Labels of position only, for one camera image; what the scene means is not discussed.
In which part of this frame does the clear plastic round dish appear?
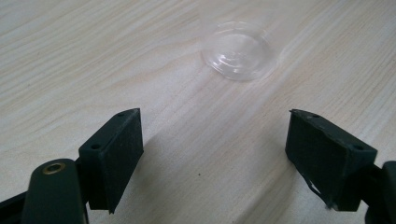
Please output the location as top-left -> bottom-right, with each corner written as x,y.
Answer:
197,0 -> 278,82

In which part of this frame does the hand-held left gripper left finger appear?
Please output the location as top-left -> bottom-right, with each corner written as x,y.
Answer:
78,107 -> 145,215

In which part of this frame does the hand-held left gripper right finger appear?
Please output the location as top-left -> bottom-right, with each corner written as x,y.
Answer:
284,108 -> 378,212

